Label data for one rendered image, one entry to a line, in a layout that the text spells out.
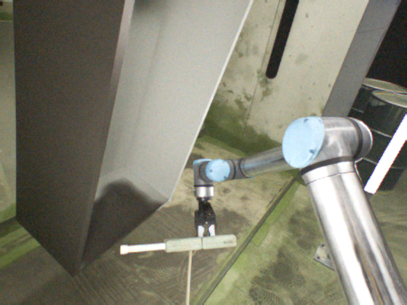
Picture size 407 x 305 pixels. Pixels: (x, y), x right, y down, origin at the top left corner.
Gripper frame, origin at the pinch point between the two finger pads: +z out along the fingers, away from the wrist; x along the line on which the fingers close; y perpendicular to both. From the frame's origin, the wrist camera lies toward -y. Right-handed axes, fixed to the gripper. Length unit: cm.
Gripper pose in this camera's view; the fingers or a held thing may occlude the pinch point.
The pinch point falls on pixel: (206, 243)
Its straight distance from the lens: 132.1
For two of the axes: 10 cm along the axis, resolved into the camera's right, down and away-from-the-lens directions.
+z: 0.3, 9.9, -1.2
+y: -2.4, 1.3, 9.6
